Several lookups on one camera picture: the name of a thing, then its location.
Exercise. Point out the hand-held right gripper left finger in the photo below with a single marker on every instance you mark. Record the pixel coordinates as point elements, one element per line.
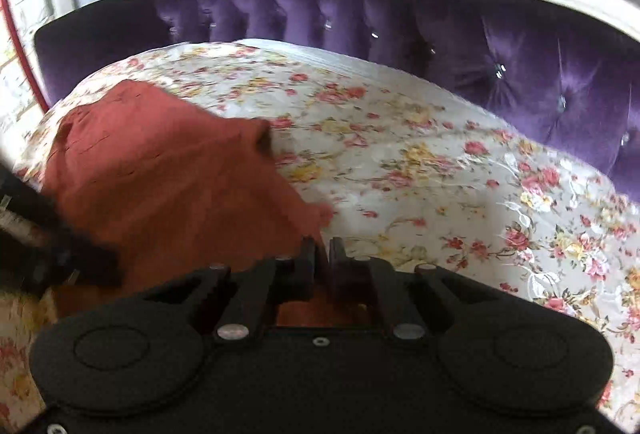
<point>302,266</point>

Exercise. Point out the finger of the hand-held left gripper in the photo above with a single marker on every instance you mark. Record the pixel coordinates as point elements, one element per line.
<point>87,264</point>

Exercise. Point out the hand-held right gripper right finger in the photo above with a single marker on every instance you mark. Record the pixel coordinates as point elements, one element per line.
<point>345,271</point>

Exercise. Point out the rust red pants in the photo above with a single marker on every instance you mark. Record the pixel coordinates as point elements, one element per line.
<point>150,174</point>

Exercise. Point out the floral bed sheet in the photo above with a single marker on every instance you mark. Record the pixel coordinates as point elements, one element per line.
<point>425,174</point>

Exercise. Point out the red pole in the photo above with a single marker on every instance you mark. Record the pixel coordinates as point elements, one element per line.
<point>22,48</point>

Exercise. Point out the purple tufted sofa white frame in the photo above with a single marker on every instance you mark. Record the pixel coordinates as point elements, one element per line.
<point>525,63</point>

